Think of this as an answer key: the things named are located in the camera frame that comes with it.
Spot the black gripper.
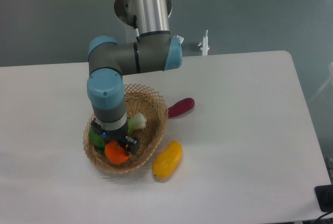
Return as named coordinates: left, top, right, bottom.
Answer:
left=91, top=119, right=140, bottom=155

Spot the purple sweet potato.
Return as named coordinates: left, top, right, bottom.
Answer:
left=168, top=97, right=195, bottom=118

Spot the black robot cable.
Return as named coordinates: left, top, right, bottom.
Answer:
left=132, top=15, right=140, bottom=41

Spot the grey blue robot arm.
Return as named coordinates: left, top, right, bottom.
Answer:
left=87, top=0, right=182, bottom=154

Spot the orange fruit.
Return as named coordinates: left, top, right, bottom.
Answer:
left=104, top=141, right=129, bottom=165

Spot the yellow mango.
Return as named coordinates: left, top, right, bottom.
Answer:
left=152, top=141, right=183, bottom=180

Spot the green bok choy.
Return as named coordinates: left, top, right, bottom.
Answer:
left=88, top=113, right=147, bottom=152

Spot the black device at table edge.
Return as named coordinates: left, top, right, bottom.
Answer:
left=314, top=184, right=332, bottom=212

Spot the woven wicker basket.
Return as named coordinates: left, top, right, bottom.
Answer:
left=83, top=84, right=168, bottom=174

